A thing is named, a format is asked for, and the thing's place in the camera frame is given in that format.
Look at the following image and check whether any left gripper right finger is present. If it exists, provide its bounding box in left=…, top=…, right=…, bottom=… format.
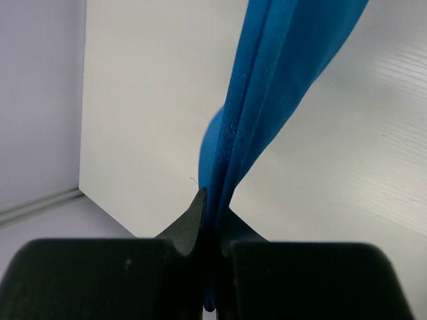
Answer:
left=216, top=211, right=413, bottom=319

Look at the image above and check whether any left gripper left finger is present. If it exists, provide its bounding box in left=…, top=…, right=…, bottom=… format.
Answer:
left=1, top=189, right=207, bottom=319

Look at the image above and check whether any blue cloth napkin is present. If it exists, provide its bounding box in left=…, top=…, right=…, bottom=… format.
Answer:
left=197, top=0, right=370, bottom=313

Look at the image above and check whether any left aluminium frame post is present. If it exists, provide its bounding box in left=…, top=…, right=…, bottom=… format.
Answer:
left=1, top=189, right=85, bottom=228

